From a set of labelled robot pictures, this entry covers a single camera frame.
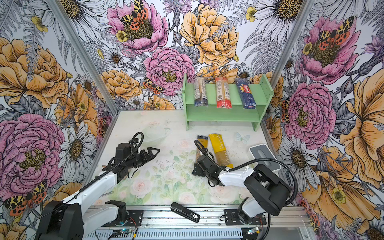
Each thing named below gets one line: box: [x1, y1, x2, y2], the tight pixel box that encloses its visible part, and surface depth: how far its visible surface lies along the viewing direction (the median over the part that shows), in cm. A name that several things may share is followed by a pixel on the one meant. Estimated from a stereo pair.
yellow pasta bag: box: [208, 133, 234, 168], surface depth 100 cm
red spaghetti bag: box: [215, 77, 232, 109], surface depth 89 cm
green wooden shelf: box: [182, 73, 274, 132], surface depth 96 cm
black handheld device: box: [170, 202, 201, 224], surface depth 74 cm
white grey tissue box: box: [247, 143, 282, 172], surface depth 94 cm
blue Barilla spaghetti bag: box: [235, 78, 257, 110], surface depth 88 cm
